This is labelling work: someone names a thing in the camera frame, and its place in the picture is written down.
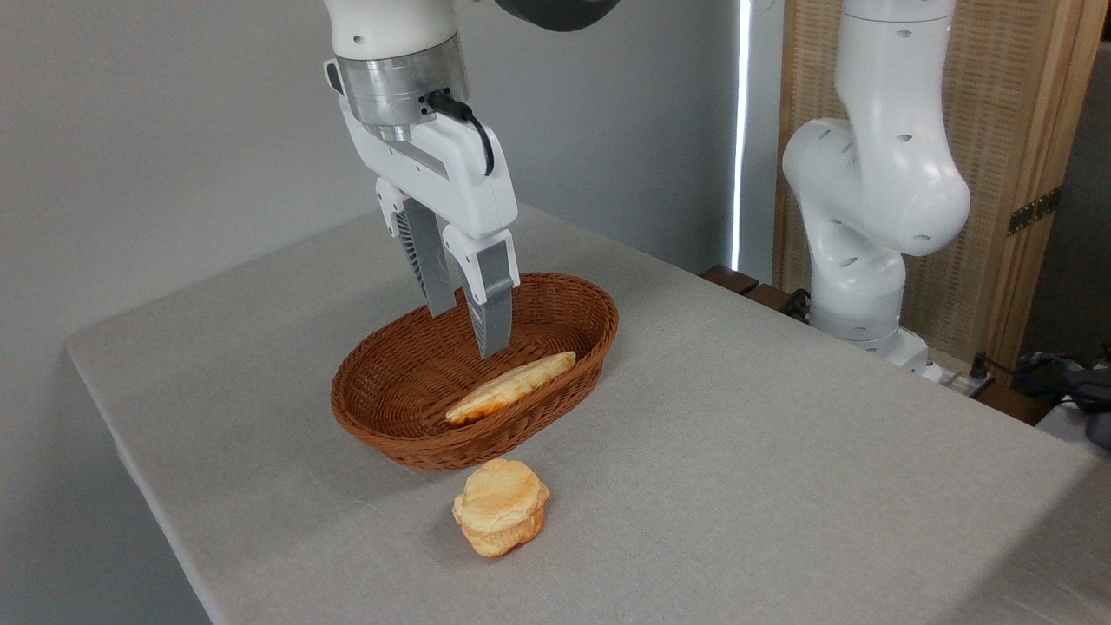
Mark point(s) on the wooden woven folding screen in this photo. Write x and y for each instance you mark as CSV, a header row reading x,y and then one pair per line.
x,y
989,104

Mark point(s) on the dark brown wooden block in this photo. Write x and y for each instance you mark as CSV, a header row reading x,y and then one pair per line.
x,y
729,279
768,298

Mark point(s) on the metal screen hinge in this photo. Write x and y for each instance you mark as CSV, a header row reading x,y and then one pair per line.
x,y
1033,211

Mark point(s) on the round golden bread bun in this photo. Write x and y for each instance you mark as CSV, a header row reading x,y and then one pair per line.
x,y
499,508

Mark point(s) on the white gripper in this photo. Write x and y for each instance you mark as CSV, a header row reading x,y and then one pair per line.
x,y
451,174

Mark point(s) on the grey tablecloth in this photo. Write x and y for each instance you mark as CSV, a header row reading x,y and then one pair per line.
x,y
781,477

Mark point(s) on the brown oval wicker basket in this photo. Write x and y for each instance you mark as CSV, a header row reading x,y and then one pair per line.
x,y
408,434

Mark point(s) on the long golden bread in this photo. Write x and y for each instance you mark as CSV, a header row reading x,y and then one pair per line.
x,y
512,386

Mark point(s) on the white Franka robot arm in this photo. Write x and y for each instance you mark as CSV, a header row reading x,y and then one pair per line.
x,y
877,174

